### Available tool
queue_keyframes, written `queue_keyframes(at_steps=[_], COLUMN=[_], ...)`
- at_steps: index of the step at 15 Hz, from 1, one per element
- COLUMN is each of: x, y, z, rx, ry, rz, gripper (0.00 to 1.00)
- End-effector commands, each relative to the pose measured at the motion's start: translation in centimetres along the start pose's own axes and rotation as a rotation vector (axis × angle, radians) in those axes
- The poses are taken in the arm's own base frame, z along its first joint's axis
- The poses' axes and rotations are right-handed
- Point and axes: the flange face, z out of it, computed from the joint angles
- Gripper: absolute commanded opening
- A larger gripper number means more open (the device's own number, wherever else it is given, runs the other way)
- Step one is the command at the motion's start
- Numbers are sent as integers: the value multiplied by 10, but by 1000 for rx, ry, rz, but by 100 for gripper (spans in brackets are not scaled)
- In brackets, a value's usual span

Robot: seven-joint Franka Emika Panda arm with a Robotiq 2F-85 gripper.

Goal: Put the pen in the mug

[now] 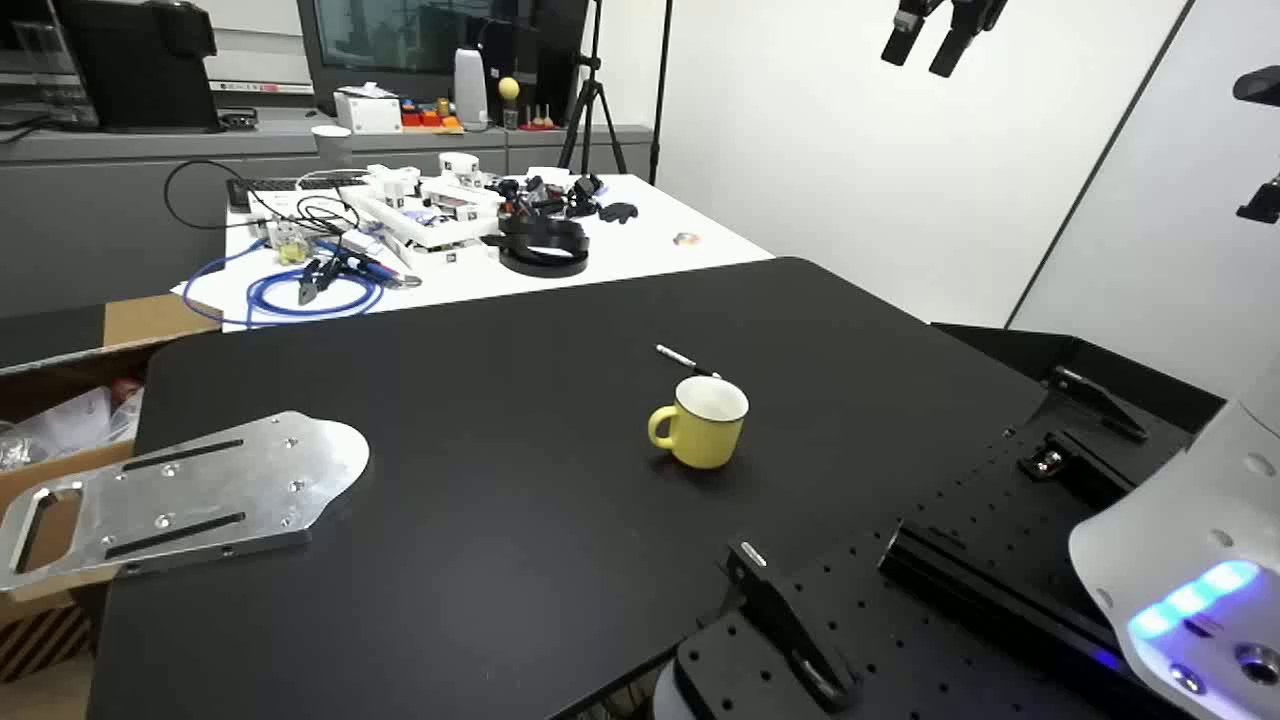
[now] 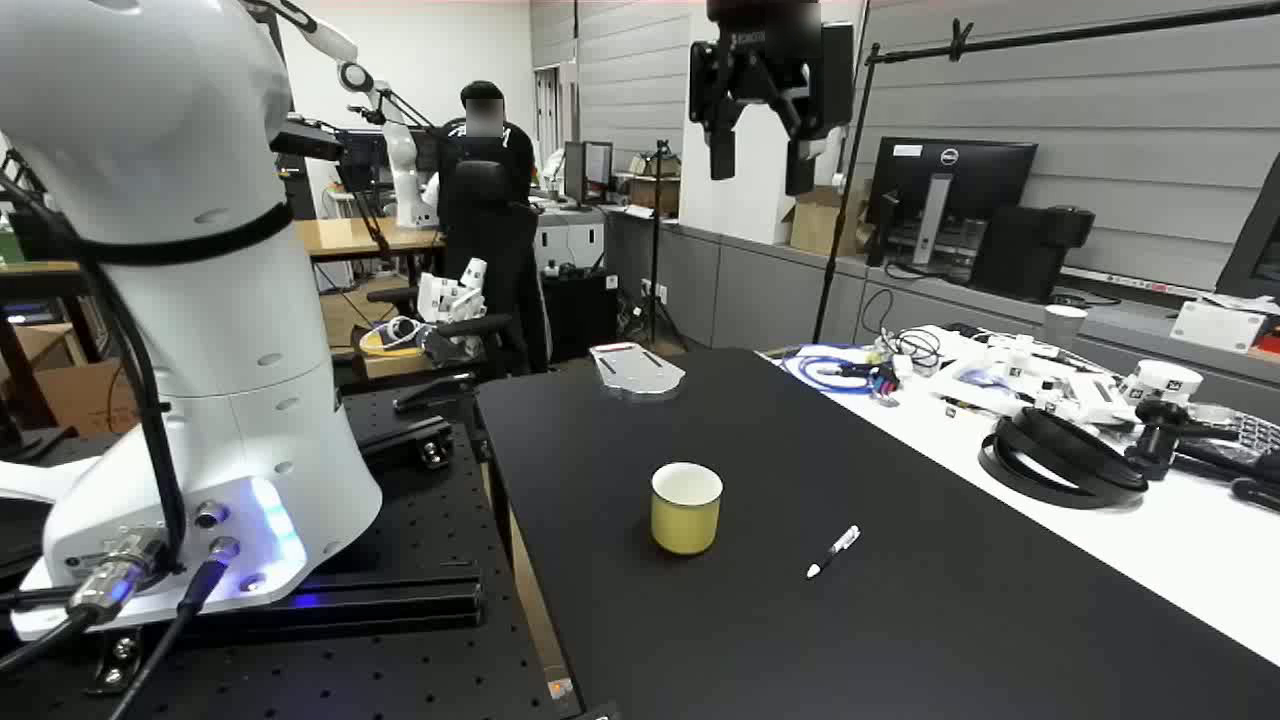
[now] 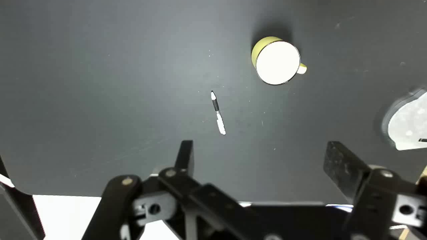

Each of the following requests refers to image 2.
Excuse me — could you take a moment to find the white and black pen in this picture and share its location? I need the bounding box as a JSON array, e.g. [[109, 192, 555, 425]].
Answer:
[[805, 522, 869, 583]]

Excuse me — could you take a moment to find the yellow mug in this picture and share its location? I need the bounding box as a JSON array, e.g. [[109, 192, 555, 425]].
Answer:
[[648, 462, 728, 562]]

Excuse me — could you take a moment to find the grey plug cable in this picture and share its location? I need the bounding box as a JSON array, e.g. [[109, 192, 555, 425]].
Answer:
[[0, 539, 157, 675]]

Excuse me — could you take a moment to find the black computer monitor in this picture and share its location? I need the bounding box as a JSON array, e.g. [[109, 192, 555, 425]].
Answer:
[[865, 134, 1039, 283]]

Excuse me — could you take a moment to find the small cardboard box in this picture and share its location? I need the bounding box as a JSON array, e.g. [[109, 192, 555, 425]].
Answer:
[[785, 183, 858, 260]]

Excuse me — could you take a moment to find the blue cable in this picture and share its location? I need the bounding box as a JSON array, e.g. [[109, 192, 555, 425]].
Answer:
[[778, 339, 901, 403]]

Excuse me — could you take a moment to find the black tripod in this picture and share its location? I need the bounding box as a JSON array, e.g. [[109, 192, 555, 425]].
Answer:
[[621, 136, 690, 359]]

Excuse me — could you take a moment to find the black horizontal rod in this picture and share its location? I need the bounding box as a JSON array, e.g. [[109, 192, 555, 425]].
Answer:
[[871, 0, 1280, 68]]

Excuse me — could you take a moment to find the white bag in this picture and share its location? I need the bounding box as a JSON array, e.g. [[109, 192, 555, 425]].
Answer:
[[412, 252, 493, 327]]

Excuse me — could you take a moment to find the black and white handheld device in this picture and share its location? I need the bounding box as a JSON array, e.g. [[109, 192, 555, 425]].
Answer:
[[1121, 357, 1280, 516]]

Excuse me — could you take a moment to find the black plug cable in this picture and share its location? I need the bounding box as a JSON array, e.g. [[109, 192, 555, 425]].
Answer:
[[109, 537, 241, 720]]

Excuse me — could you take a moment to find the flat white box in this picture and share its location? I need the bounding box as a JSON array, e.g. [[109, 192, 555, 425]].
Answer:
[[1166, 298, 1268, 357]]

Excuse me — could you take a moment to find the black box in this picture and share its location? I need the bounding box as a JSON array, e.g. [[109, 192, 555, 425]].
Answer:
[[968, 202, 1099, 303]]

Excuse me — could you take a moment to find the black office chair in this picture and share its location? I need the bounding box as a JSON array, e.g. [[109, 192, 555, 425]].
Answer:
[[388, 308, 535, 422]]

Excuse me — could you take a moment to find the black cable on robot base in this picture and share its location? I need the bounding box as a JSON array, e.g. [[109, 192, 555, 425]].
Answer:
[[0, 167, 295, 572]]

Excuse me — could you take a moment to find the black aluminium rail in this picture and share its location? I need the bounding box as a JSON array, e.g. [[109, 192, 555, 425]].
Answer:
[[183, 572, 489, 641]]

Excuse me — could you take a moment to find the black upright pole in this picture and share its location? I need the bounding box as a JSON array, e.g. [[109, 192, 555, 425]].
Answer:
[[809, 39, 887, 347]]

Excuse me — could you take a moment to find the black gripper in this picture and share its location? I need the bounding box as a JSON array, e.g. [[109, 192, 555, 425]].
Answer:
[[686, 0, 858, 202]]

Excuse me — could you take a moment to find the wooden desk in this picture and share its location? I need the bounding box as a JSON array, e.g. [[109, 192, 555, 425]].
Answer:
[[291, 212, 446, 265]]

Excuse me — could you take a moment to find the dark monitor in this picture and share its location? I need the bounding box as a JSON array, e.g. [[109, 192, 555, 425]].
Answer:
[[1216, 151, 1280, 303]]

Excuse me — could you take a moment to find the seated person in black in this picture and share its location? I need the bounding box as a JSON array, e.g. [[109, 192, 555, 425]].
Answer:
[[431, 75, 553, 374]]

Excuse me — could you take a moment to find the black coiled cable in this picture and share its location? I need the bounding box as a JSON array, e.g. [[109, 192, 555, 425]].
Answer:
[[974, 403, 1151, 513]]

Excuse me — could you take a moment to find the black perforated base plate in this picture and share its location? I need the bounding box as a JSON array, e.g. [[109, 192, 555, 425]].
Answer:
[[0, 422, 570, 720]]

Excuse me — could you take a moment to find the grey metal plate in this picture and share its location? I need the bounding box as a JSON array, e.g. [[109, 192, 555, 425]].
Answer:
[[582, 339, 686, 403]]

